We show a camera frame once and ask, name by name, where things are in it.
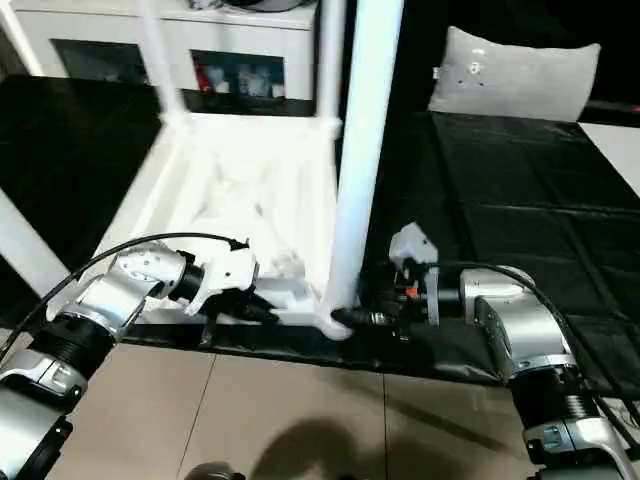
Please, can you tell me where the white glass-door cabinet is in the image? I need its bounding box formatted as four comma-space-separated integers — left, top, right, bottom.
0, 0, 322, 102

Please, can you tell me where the white plastic table leg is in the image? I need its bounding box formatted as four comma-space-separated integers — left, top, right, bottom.
324, 0, 406, 327
134, 0, 187, 122
314, 0, 347, 125
0, 192, 72, 297

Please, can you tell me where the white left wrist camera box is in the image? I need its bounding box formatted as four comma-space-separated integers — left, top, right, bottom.
184, 249, 261, 317

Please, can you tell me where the grey cushion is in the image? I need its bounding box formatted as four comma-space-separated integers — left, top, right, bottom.
427, 25, 602, 122

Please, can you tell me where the white flat board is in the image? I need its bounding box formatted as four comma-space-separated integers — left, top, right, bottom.
577, 120, 640, 197

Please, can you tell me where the white plastic table top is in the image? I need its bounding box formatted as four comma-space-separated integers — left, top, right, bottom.
47, 112, 362, 342

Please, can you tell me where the grey helmet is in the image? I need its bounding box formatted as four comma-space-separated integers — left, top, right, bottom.
227, 0, 317, 12

